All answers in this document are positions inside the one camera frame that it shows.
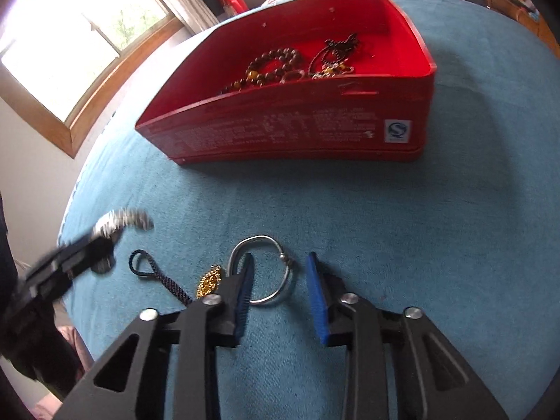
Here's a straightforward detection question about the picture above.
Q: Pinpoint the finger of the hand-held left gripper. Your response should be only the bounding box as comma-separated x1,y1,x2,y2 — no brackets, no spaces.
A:
24,227,121,302

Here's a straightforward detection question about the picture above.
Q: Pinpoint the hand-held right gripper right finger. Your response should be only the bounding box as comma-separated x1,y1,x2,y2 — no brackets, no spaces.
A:
306,251,510,420

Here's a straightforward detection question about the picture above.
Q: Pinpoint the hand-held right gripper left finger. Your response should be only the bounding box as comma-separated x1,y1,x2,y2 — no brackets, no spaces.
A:
52,251,256,420

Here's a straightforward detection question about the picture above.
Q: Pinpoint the thin silver bangle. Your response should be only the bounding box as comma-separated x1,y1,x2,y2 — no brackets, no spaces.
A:
227,234,295,306

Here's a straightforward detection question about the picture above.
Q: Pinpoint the silver wristwatch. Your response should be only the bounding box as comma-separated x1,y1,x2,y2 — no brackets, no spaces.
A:
92,208,155,274

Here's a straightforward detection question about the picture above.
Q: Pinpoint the red tin box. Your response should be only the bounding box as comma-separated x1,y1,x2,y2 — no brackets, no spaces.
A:
134,0,437,166

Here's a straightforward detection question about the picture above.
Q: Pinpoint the brown wooden bead bracelet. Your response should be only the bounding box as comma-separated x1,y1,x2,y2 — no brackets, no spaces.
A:
220,48,303,95

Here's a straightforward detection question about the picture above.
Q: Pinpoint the black bead necklace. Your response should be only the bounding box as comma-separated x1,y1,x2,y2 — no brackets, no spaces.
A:
307,33,362,80

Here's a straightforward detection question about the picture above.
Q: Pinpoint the wooden desk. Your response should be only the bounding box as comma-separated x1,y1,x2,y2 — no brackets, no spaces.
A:
481,0,553,49

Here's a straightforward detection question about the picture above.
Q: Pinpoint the gold charm black cord keychain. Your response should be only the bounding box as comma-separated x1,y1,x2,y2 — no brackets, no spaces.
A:
128,249,226,307

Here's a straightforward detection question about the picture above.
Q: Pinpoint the large wooden frame window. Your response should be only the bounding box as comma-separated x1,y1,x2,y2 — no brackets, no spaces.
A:
0,0,184,158

